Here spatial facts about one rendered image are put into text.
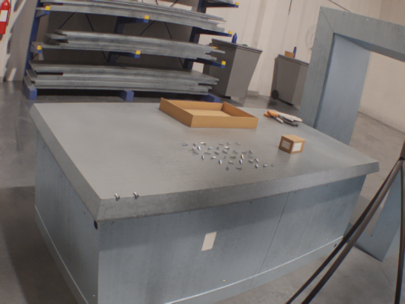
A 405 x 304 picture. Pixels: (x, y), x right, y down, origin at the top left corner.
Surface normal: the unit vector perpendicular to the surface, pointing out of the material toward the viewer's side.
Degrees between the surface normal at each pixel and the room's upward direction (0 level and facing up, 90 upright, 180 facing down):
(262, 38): 90
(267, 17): 90
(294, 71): 94
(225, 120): 90
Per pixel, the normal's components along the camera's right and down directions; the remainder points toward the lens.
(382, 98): -0.81, 0.01
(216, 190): 0.63, -0.01
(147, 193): 0.22, -0.93
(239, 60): 0.53, 0.47
